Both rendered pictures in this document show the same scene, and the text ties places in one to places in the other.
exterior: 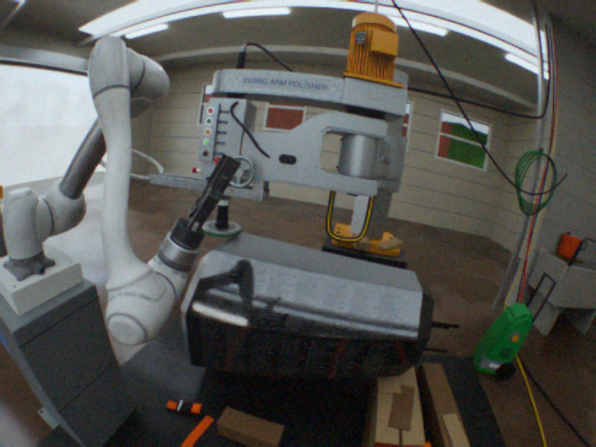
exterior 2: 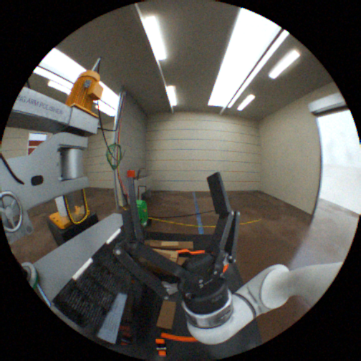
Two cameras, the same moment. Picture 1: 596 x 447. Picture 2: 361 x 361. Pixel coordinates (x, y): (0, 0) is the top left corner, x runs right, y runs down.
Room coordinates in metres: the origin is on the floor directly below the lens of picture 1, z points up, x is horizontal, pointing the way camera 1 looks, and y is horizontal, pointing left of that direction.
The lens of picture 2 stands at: (0.57, 0.32, 1.30)
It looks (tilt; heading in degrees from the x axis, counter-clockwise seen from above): 9 degrees down; 264
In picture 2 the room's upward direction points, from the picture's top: straight up
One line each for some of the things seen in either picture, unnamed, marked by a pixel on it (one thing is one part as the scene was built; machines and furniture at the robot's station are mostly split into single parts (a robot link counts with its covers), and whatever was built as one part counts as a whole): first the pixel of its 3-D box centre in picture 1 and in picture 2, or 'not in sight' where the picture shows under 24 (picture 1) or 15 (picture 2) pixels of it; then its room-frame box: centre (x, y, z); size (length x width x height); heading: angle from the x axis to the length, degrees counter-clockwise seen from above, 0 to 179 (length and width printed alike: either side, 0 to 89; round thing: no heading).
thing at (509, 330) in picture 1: (513, 324); (139, 207); (1.22, -1.73, 0.43); 0.35 x 0.35 x 0.87; 65
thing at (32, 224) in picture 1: (23, 220); not in sight; (0.49, 0.94, 1.05); 0.18 x 0.16 x 0.22; 179
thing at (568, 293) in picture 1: (570, 294); (139, 188); (1.70, -3.49, 0.43); 1.30 x 0.62 x 0.86; 81
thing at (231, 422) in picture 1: (250, 430); (167, 314); (0.67, 0.09, 0.07); 0.30 x 0.12 x 0.12; 78
